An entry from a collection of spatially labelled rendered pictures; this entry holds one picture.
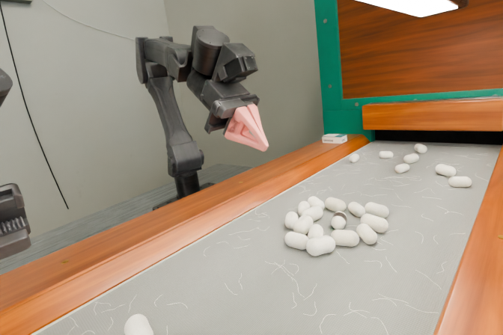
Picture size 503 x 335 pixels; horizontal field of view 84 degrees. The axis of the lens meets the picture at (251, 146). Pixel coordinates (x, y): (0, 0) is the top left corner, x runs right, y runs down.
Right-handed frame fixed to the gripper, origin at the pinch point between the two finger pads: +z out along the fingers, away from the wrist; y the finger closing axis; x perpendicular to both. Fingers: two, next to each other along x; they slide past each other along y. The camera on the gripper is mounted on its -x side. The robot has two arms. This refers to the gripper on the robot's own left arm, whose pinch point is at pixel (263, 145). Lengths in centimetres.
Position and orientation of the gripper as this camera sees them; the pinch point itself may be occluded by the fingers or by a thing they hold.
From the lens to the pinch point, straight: 47.3
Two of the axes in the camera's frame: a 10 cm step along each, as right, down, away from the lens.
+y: 6.9, -2.4, 6.8
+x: -3.6, 7.0, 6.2
